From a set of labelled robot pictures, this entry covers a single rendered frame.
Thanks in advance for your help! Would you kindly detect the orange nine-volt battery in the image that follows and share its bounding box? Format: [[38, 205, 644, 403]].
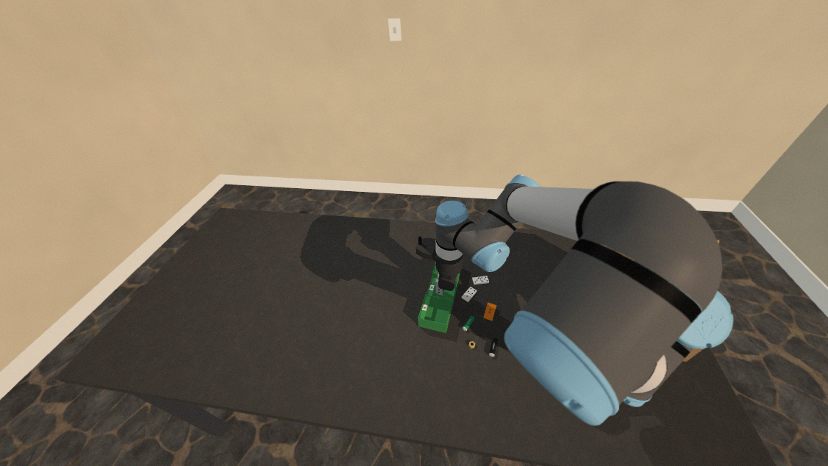
[[484, 303, 496, 320]]

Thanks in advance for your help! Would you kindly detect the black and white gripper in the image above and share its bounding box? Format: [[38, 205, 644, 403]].
[[416, 237, 463, 295]]

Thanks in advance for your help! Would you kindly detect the green rack of bins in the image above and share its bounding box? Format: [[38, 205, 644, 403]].
[[418, 263, 461, 333]]

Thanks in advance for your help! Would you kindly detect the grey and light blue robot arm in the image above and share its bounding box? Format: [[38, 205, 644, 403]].
[[435, 174, 733, 426]]

